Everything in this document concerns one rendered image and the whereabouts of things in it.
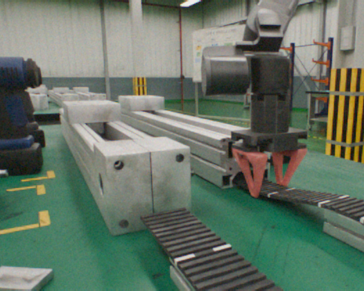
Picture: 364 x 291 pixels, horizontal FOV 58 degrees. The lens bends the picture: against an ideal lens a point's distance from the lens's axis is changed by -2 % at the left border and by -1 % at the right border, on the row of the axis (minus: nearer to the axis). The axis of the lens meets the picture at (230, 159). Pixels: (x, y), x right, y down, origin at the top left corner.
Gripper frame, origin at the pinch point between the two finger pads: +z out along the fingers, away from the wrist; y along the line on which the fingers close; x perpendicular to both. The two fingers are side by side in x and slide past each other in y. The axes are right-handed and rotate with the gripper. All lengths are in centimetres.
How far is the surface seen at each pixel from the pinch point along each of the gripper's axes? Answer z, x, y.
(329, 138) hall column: 46, -219, -251
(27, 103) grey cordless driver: -12, -62, 32
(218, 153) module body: -5.1, -6.6, 5.2
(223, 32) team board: -108, -520, -284
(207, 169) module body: -1.4, -10.7, 5.2
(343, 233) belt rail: 0.1, 17.0, 2.3
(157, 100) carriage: -11, -63, -3
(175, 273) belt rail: -0.3, 15.3, 21.3
